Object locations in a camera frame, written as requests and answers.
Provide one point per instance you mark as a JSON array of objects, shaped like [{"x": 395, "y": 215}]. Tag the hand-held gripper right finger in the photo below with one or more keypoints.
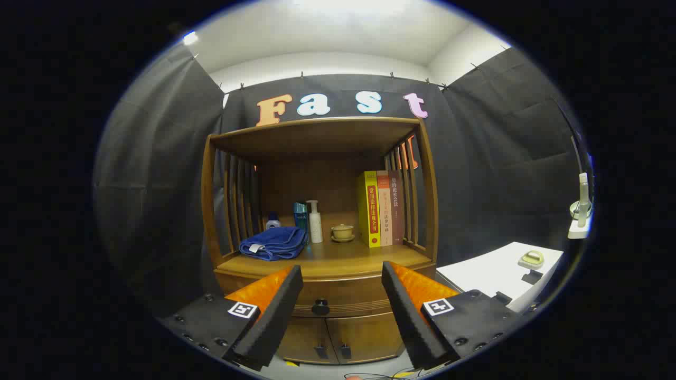
[{"x": 409, "y": 316}]

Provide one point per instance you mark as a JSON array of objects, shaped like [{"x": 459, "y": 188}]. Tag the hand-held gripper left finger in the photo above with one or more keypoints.
[{"x": 274, "y": 316}]

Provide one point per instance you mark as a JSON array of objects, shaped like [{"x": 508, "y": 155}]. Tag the wooden drawer with black knob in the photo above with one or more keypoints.
[{"x": 343, "y": 290}]

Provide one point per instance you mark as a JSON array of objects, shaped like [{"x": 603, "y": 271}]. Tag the wooden cabinet door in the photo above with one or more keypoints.
[
  {"x": 306, "y": 338},
  {"x": 369, "y": 338}
]

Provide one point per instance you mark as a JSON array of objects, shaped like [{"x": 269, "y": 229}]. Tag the wooden cabinet countertop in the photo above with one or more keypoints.
[{"x": 343, "y": 258}]

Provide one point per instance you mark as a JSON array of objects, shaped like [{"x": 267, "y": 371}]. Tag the white side cabinet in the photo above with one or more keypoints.
[{"x": 486, "y": 272}]

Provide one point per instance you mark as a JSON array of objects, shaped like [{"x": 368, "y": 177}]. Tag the blue folded towel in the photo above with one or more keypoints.
[{"x": 277, "y": 241}]

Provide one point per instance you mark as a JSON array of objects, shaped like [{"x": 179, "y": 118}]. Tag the small blue-capped bottle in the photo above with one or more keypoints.
[{"x": 273, "y": 222}]

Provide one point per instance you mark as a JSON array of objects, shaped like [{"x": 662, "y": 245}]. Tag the large black block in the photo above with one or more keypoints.
[{"x": 502, "y": 298}]

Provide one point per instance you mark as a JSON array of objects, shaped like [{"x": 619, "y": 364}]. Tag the white pump bottle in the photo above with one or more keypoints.
[{"x": 315, "y": 227}]

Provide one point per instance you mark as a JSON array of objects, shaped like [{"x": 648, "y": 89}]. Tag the teal bottle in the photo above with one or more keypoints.
[{"x": 300, "y": 216}]

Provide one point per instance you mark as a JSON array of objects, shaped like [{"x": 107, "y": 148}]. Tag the yellow-green lidded teacup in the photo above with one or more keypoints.
[{"x": 342, "y": 232}]

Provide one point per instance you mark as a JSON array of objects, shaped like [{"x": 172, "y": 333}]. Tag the beige orange book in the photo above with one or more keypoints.
[{"x": 385, "y": 211}]

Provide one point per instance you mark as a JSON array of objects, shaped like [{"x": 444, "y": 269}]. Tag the brown book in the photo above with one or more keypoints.
[{"x": 397, "y": 206}]

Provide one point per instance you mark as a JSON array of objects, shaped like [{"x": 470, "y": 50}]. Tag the yellow book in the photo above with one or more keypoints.
[{"x": 369, "y": 211}]

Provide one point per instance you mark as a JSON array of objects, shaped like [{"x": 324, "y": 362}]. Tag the small black block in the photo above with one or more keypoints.
[{"x": 532, "y": 276}]

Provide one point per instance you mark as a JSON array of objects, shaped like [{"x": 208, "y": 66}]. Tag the black backdrop cloth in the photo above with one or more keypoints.
[{"x": 158, "y": 184}]

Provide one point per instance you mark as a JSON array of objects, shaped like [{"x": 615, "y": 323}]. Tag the white stand device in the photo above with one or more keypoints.
[{"x": 582, "y": 200}]

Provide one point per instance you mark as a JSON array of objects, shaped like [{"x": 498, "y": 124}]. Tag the wooden cabinet frame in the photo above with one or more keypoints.
[{"x": 317, "y": 137}]

